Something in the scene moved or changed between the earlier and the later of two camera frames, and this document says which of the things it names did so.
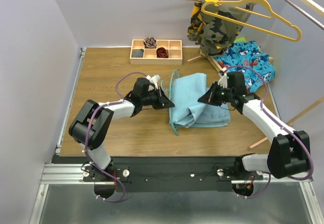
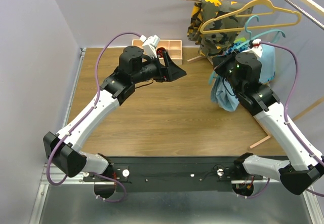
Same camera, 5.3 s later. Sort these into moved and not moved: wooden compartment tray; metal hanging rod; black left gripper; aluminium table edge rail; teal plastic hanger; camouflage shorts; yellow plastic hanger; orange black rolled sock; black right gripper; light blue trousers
Moved: teal plastic hanger; yellow plastic hanger; black left gripper; black right gripper; light blue trousers
Not moved: orange black rolled sock; aluminium table edge rail; camouflage shorts; wooden compartment tray; metal hanging rod
